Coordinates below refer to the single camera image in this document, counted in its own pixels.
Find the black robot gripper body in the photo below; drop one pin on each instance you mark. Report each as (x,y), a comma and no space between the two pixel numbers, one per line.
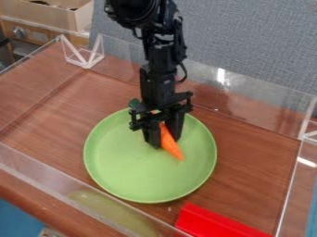
(159,98)

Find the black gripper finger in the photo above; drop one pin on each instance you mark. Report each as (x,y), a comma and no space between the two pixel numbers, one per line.
(174,123)
(151,134)

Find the red plastic block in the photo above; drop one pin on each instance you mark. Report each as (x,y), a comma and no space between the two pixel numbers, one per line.
(214,222)

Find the green plastic plate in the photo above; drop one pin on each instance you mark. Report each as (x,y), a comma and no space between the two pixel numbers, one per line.
(140,173)

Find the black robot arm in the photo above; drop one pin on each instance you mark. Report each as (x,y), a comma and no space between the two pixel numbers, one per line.
(155,23)

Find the cardboard box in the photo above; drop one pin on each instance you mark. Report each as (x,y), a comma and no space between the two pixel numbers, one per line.
(66,14)

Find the clear acrylic tray walls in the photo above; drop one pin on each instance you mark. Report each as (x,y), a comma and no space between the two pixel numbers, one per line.
(58,94)

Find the orange toy carrot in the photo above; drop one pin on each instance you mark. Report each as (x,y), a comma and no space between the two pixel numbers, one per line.
(169,143)

